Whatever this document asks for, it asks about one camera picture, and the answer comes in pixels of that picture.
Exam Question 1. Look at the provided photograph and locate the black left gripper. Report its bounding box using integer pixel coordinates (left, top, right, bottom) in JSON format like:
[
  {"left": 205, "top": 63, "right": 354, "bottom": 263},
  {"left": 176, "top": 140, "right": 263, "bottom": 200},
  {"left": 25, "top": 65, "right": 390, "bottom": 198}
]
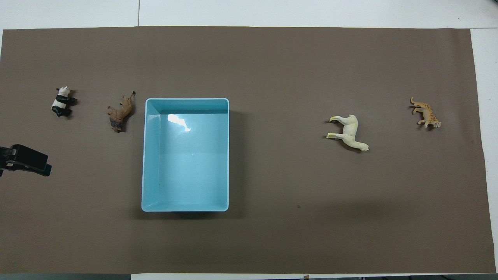
[{"left": 0, "top": 144, "right": 52, "bottom": 177}]

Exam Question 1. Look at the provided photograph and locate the black and white panda toy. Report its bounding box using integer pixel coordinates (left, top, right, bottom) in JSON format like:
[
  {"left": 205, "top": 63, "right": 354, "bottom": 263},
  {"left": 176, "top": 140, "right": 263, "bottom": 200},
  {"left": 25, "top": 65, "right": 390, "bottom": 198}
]
[{"left": 51, "top": 86, "right": 77, "bottom": 117}]

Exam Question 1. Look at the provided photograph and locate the brown lion toy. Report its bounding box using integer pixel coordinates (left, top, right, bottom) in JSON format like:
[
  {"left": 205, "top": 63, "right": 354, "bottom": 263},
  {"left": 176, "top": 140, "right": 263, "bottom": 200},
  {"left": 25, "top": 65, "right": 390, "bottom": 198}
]
[{"left": 107, "top": 91, "right": 137, "bottom": 133}]

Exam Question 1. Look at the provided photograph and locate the white horse toy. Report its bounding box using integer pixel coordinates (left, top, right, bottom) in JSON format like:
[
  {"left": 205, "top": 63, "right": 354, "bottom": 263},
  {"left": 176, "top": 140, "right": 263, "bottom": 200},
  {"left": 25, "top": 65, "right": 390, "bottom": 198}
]
[{"left": 326, "top": 114, "right": 370, "bottom": 152}]

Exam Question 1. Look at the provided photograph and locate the orange tiger toy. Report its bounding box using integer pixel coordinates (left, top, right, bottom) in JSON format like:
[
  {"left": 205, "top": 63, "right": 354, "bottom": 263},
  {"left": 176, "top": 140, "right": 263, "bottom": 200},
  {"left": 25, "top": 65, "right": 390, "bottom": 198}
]
[{"left": 410, "top": 96, "right": 442, "bottom": 129}]

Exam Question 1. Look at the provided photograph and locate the light blue storage box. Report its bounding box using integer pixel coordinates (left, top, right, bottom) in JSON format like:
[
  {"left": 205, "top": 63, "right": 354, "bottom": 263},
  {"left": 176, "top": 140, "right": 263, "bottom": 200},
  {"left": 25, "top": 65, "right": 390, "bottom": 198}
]
[{"left": 141, "top": 98, "right": 230, "bottom": 213}]

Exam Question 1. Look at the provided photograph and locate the brown table mat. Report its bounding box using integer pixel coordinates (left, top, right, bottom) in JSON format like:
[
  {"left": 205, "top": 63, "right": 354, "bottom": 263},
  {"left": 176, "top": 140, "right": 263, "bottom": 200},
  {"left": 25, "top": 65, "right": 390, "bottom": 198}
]
[{"left": 0, "top": 26, "right": 496, "bottom": 275}]

